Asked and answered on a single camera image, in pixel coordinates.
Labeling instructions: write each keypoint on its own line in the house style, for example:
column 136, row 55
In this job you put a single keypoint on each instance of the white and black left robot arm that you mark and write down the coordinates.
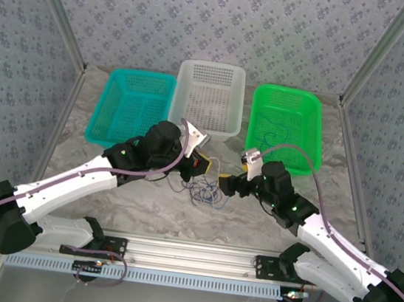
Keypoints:
column 71, row 182

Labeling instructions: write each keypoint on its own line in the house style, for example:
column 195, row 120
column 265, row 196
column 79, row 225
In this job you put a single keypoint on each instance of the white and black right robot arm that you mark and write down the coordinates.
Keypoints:
column 334, row 250

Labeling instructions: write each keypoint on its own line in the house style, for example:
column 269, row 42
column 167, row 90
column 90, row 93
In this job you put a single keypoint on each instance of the teal plastic basket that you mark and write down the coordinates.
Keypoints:
column 129, row 111

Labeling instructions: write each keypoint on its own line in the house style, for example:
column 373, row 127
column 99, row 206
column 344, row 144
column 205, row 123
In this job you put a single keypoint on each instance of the white plastic basket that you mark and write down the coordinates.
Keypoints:
column 209, row 96

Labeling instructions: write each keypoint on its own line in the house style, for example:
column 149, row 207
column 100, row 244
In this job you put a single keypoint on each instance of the green plastic basket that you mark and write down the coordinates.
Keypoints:
column 303, row 116

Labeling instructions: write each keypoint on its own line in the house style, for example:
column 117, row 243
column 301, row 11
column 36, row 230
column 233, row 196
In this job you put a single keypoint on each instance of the small black adapter board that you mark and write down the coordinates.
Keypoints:
column 86, row 267
column 294, row 297

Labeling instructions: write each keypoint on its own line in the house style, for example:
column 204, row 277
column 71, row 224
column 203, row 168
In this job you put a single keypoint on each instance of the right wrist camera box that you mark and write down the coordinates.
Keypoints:
column 254, row 165

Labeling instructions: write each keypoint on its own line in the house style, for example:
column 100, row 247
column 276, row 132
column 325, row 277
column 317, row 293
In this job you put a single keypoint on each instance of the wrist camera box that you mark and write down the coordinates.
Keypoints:
column 254, row 165
column 194, row 137

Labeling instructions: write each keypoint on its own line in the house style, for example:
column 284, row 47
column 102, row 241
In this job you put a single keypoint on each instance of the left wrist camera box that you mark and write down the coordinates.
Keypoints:
column 194, row 137

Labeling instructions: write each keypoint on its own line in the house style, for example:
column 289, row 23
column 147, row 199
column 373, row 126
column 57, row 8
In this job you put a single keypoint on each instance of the aluminium mounting rail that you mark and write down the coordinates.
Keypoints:
column 192, row 255

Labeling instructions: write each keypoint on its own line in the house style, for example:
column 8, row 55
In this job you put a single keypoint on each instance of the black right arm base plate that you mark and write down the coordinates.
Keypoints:
column 266, row 269

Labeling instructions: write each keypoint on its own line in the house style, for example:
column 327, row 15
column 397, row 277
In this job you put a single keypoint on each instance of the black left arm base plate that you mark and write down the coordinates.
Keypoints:
column 115, row 245

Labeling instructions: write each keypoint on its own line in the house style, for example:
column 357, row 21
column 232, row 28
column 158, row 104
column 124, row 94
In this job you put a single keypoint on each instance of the aluminium frame post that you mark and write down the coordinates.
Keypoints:
column 61, row 9
column 380, row 51

